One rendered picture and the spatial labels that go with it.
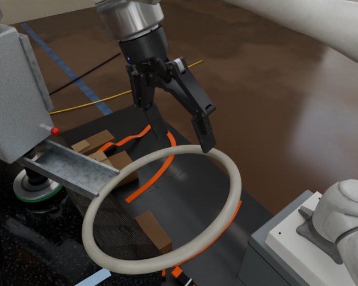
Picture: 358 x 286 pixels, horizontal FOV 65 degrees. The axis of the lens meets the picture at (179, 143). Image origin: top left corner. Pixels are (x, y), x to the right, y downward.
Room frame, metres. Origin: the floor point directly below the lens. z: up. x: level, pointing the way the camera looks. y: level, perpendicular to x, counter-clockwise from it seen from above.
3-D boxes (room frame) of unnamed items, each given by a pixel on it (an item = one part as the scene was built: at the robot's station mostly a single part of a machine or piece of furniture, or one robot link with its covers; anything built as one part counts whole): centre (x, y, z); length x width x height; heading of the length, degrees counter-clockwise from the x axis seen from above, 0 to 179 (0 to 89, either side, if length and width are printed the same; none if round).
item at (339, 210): (0.55, -0.57, 1.05); 0.18 x 0.16 x 0.22; 5
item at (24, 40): (0.89, 0.52, 1.37); 0.08 x 0.03 x 0.28; 61
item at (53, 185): (0.83, 0.63, 0.87); 0.21 x 0.21 x 0.01
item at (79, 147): (1.78, 0.91, 0.13); 0.25 x 0.10 x 0.01; 135
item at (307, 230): (0.57, -0.56, 0.91); 0.22 x 0.18 x 0.06; 41
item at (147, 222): (1.01, 0.18, 0.07); 0.30 x 0.12 x 0.12; 34
